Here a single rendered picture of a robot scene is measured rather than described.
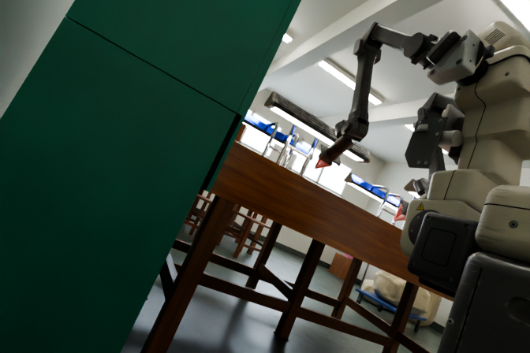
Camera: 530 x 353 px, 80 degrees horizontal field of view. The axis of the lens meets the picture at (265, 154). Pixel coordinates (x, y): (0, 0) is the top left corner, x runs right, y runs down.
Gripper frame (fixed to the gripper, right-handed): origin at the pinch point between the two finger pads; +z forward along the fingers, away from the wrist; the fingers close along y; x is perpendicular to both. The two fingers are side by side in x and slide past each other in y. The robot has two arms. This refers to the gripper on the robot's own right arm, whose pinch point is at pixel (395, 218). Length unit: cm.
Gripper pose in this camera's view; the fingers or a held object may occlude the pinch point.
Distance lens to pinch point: 160.3
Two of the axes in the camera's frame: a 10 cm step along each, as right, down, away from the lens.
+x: -0.6, 6.8, -7.3
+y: -8.2, -4.5, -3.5
